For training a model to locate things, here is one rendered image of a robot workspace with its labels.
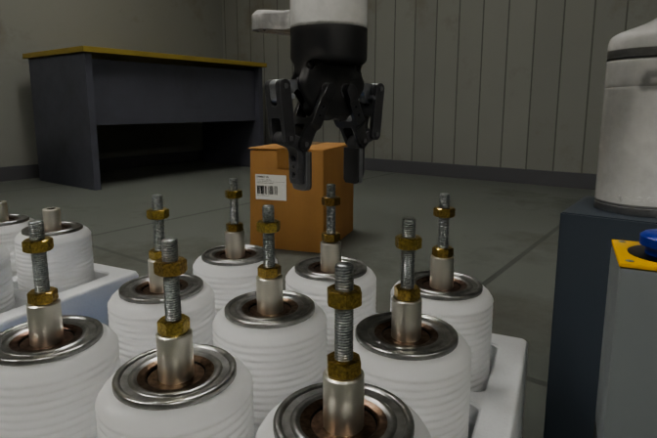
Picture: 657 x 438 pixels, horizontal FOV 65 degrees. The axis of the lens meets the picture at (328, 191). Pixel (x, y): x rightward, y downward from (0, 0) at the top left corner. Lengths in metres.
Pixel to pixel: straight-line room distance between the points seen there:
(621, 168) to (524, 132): 2.36
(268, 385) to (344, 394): 0.15
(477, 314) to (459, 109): 2.69
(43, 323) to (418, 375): 0.26
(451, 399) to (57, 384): 0.26
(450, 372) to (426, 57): 2.93
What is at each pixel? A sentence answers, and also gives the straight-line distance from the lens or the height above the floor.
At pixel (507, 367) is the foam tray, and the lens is 0.53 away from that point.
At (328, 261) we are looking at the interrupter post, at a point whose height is 0.26.
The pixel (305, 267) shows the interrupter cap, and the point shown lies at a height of 0.25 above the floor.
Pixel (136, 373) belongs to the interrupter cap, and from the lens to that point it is 0.36.
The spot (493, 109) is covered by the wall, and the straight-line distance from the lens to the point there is 3.05.
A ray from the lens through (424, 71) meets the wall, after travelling 3.23.
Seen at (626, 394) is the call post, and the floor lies 0.22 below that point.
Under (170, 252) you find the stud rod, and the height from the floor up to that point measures 0.33.
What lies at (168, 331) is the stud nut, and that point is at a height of 0.28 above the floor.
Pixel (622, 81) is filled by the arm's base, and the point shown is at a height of 0.45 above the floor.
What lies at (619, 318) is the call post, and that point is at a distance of 0.42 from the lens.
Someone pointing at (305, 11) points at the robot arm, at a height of 0.51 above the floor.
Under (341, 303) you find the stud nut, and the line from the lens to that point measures 0.26.
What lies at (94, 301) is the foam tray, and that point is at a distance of 0.77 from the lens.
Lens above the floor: 0.42
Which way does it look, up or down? 9 degrees down
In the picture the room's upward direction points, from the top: straight up
